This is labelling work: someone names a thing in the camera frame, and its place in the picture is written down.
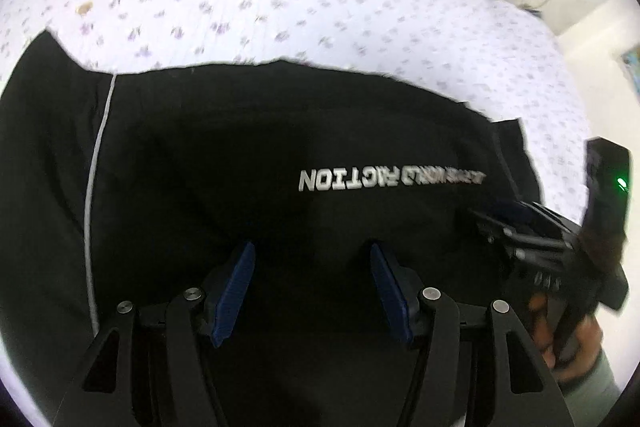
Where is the person's right hand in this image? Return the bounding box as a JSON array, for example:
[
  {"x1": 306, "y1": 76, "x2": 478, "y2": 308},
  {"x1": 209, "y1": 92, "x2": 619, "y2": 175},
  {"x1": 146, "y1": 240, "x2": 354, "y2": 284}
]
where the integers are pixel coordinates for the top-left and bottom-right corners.
[{"x1": 528, "y1": 294, "x2": 603, "y2": 384}]

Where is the black hooded jacket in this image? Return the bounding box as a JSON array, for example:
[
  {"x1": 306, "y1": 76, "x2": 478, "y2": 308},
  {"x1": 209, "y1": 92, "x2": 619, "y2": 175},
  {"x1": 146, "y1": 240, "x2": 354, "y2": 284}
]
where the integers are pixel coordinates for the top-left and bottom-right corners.
[{"x1": 1, "y1": 34, "x2": 540, "y2": 426}]

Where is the white floral bed quilt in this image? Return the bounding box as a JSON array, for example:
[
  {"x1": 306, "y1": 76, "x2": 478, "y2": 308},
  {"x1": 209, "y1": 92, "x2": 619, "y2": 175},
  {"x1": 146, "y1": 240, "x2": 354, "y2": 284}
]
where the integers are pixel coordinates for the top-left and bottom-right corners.
[{"x1": 1, "y1": 0, "x2": 589, "y2": 426}]

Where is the green sleeved right forearm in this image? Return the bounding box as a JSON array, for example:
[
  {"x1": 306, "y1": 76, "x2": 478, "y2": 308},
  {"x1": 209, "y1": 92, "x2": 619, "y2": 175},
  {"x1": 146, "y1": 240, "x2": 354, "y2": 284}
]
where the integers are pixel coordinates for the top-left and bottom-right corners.
[{"x1": 559, "y1": 350, "x2": 620, "y2": 427}]

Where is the colourful wall map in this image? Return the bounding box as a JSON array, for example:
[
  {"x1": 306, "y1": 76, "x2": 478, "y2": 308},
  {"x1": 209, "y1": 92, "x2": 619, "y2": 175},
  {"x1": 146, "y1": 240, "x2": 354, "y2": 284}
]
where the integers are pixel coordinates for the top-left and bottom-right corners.
[{"x1": 618, "y1": 44, "x2": 640, "y2": 96}]

